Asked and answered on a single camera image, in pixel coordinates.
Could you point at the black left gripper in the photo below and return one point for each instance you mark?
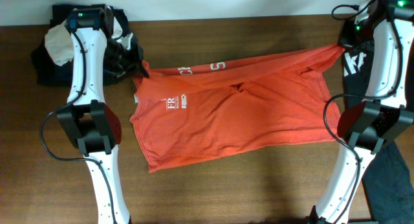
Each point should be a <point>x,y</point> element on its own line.
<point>136,67</point>

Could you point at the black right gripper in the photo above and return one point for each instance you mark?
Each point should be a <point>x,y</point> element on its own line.
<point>347,39</point>

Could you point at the orange red printed t-shirt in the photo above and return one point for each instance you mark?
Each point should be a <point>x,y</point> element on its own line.
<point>187,115</point>

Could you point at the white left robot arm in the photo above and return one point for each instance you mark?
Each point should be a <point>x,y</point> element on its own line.
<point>92,128</point>

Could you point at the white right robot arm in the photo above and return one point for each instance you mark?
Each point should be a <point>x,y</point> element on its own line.
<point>384,27</point>

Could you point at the navy blue folded garment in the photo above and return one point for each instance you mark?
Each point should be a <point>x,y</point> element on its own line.
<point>48,72</point>

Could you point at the black garment with white print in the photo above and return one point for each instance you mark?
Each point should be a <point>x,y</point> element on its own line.
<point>357,65</point>

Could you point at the white crumpled garment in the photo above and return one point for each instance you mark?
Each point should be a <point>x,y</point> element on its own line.
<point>59,45</point>

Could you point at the dark grey garment lower right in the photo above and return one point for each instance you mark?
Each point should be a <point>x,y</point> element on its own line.
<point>388,187</point>

